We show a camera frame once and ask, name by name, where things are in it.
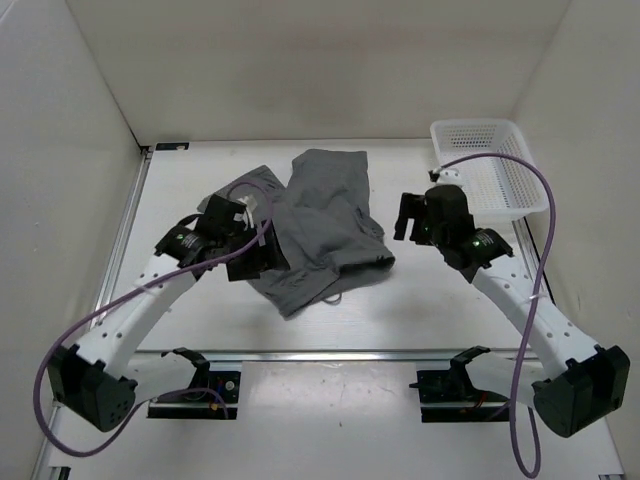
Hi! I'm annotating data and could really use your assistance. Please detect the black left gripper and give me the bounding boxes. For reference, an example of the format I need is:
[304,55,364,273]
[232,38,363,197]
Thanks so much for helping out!
[218,217,289,280]

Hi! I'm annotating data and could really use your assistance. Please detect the grey drawstring shorts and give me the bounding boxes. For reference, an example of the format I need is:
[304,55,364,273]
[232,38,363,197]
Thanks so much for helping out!
[217,149,395,318]

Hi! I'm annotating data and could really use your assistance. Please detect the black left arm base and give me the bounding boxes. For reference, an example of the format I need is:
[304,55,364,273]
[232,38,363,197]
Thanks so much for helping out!
[147,348,241,421]

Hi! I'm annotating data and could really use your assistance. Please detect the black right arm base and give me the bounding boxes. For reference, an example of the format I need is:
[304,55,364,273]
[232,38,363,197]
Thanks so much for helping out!
[409,346,509,423]

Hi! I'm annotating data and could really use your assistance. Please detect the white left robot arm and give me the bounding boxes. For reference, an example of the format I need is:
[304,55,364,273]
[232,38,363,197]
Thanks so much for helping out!
[46,192,289,432]

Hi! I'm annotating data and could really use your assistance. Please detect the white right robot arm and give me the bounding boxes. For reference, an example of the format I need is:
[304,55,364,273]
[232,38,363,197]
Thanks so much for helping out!
[394,185,630,438]

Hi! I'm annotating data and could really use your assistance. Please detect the white perforated plastic basket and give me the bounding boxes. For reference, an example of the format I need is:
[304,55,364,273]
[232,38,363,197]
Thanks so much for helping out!
[430,118,548,225]

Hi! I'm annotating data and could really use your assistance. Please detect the aluminium table edge rail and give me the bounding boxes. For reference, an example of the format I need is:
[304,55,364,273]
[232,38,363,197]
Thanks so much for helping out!
[124,348,551,369]

